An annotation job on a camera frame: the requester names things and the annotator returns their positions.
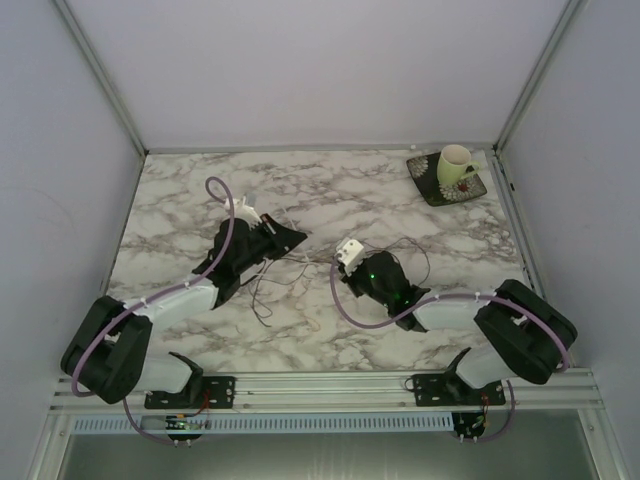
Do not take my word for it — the left aluminium frame post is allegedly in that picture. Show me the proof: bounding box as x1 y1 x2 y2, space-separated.
51 0 148 159

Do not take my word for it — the blue slotted cable duct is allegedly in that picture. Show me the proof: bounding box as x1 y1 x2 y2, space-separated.
72 412 453 436

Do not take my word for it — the black floral square plate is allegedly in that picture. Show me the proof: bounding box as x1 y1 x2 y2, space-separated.
405 152 490 207

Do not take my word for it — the aluminium frame post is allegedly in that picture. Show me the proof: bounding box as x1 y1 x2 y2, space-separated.
493 0 588 157
51 0 148 159

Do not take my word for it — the right aluminium frame post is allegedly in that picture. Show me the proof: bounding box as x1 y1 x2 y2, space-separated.
493 0 588 157

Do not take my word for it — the right black circuit board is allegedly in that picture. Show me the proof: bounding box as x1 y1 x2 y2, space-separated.
452 410 493 443

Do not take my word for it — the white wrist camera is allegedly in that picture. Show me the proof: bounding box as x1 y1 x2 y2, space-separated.
334 238 366 276
224 194 262 230

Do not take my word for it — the aluminium front rail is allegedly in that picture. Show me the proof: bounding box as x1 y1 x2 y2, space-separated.
49 367 609 416

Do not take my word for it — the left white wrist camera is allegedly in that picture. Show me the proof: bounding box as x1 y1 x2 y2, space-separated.
224 194 262 230

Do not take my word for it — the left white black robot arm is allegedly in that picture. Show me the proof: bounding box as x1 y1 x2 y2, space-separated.
60 214 308 409

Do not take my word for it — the left green circuit board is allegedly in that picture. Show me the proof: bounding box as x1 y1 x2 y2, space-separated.
165 415 211 433

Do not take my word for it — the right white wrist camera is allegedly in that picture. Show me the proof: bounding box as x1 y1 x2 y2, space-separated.
334 238 366 276

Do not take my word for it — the dark brown wire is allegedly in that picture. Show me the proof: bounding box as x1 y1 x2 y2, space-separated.
249 237 431 329

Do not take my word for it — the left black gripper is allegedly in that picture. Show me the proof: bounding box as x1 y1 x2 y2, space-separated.
235 213 307 274

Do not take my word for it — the light green mug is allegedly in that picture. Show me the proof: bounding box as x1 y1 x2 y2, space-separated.
436 144 480 186

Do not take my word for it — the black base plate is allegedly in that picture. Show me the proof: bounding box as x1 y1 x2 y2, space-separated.
144 375 236 410
405 373 506 407

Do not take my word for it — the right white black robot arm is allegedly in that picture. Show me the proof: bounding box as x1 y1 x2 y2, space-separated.
330 242 577 405

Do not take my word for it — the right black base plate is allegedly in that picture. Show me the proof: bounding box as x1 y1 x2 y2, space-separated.
405 373 506 407

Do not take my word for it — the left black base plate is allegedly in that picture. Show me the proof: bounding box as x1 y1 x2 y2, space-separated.
144 375 236 410

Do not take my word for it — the white wire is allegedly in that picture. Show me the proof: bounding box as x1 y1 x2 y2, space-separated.
239 252 341 301

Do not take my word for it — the yellow wire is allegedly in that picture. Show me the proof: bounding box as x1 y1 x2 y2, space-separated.
294 259 346 334

